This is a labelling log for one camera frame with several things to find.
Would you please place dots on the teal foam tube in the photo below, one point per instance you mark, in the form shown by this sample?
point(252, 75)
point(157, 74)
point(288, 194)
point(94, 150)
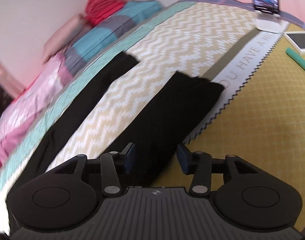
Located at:
point(296, 57)

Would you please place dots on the white tablet device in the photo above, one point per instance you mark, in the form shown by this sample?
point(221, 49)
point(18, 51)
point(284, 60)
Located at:
point(297, 40)

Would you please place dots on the red clothes pile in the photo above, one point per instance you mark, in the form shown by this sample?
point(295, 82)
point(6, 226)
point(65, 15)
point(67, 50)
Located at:
point(98, 10)

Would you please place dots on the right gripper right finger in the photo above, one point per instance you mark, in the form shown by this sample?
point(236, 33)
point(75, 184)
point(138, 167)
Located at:
point(199, 164)

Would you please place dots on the white phone stand base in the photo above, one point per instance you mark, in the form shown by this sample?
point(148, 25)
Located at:
point(270, 23)

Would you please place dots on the patterned bed quilt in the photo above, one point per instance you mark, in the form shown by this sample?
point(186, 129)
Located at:
point(198, 73)

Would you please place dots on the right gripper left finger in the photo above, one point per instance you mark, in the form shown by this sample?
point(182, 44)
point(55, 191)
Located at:
point(112, 164)

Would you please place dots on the pink and blue folded duvet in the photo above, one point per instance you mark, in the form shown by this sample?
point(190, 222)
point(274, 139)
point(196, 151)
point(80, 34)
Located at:
point(62, 67)

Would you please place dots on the pink pillow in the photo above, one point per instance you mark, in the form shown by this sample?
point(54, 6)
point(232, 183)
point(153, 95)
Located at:
point(63, 36)

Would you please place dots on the black pants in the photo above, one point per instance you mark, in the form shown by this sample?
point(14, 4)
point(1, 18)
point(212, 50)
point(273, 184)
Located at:
point(112, 111)

